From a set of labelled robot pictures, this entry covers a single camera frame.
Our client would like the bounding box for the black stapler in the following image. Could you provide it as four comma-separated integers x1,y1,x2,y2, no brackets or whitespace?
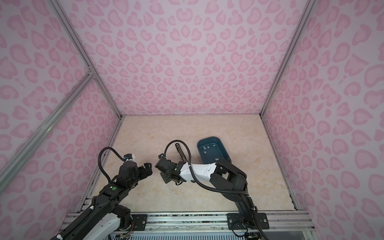
175,143,188,163

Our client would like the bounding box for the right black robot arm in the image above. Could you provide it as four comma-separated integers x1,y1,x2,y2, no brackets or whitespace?
155,156,260,230

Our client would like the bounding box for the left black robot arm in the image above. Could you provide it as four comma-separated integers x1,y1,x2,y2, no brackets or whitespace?
52,161,153,240

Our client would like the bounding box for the teal plastic tray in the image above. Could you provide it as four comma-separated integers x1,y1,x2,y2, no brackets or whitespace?
197,137,232,164

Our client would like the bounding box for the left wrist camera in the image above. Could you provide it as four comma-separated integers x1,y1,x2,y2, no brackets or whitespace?
123,154,136,162

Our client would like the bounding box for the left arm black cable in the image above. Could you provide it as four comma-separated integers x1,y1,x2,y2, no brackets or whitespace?
98,146,125,183

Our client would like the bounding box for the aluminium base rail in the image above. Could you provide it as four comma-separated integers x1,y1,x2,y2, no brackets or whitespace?
55,211,319,240

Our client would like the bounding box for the aluminium frame strut left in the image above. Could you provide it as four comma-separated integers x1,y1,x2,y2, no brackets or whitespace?
1,70,95,193

